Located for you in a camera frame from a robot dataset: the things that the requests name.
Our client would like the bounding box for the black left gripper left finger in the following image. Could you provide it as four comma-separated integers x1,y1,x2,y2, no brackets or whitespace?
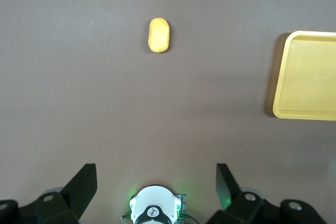
0,163,98,224

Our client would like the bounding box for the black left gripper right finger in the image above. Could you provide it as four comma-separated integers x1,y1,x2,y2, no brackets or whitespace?
206,163,327,224

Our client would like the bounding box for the yellow potato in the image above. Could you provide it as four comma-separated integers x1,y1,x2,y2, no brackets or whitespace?
146,17,172,54

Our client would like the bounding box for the yellow plastic tray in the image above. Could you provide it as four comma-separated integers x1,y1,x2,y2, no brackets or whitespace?
272,30,336,120

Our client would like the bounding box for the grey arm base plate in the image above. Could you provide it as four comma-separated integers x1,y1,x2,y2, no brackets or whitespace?
175,194,187,216

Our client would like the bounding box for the brown table mat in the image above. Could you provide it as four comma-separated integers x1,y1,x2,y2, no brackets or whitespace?
0,0,336,224

